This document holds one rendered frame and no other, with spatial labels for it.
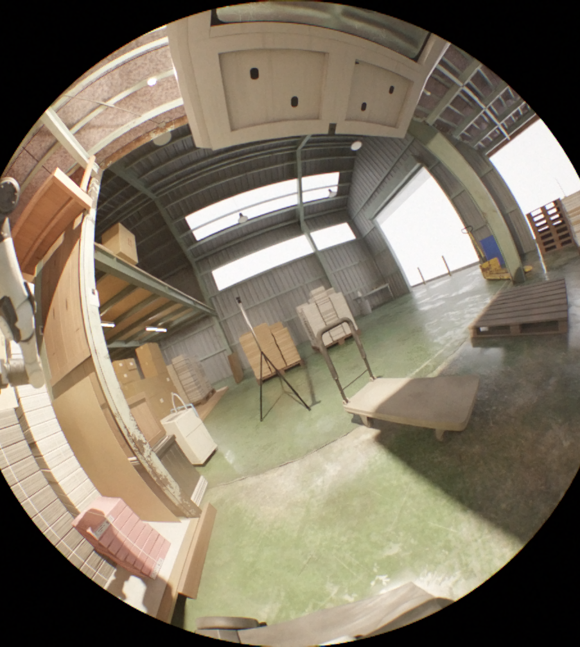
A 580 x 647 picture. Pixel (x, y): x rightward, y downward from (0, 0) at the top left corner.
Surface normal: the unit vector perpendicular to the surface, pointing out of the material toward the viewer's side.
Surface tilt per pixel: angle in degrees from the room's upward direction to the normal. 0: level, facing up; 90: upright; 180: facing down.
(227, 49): 167
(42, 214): 180
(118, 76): 180
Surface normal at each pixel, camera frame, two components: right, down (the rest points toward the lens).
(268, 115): 0.43, 0.87
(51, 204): 0.42, 0.91
